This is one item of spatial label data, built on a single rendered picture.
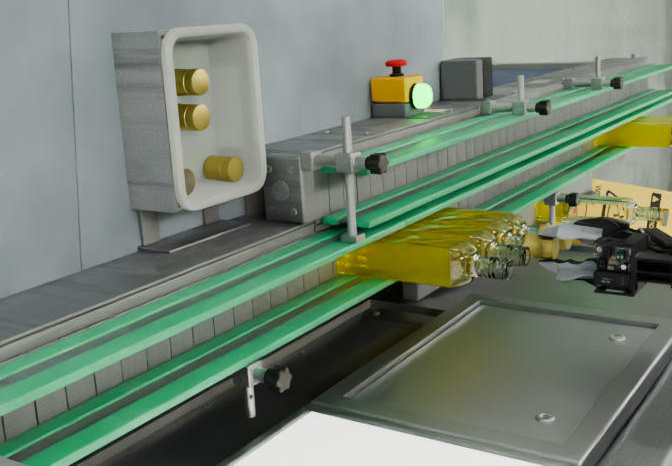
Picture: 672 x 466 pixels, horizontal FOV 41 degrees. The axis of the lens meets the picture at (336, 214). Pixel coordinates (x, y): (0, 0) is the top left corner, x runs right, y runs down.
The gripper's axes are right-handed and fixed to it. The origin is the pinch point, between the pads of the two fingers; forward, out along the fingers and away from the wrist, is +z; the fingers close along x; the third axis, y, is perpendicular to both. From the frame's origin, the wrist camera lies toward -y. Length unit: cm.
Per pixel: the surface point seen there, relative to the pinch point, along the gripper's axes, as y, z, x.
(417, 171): -11.9, 27.3, -7.6
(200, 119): 33, 34, -22
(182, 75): 34, 36, -28
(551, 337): 2.7, -1.1, 12.5
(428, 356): 16.3, 11.5, 12.4
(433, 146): -1.7, 18.8, -13.7
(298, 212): 21.9, 27.8, -8.1
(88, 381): 61, 27, 1
